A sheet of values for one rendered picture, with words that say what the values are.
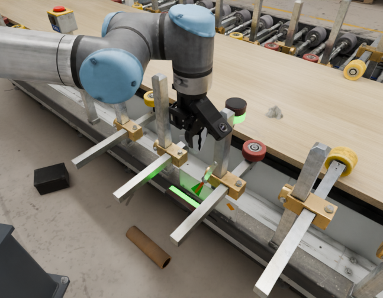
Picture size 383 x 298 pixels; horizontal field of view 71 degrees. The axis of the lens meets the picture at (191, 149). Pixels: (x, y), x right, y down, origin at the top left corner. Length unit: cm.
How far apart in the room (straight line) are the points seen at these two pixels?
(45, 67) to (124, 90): 13
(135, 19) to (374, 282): 83
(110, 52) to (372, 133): 98
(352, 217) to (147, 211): 124
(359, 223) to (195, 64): 75
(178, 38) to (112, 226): 147
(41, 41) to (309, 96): 105
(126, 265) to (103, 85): 137
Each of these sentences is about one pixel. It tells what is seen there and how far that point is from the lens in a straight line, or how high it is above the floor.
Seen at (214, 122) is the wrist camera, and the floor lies 115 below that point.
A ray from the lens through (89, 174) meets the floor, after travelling 218.
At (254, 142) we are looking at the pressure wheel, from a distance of 97.
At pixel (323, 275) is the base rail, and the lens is 99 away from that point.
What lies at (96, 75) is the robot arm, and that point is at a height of 134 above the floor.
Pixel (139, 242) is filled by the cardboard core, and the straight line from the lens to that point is 168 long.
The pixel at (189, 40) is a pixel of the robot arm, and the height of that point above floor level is 134.
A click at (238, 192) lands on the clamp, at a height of 86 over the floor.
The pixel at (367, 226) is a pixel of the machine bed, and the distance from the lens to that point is 106.
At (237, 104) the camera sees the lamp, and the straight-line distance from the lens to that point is 76.
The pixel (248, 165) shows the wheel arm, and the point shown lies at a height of 86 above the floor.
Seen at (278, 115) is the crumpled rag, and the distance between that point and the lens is 111.
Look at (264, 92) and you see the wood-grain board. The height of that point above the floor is 90.
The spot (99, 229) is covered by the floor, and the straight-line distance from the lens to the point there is 187.
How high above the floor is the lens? 154
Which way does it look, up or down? 44 degrees down
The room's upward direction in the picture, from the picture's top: straight up
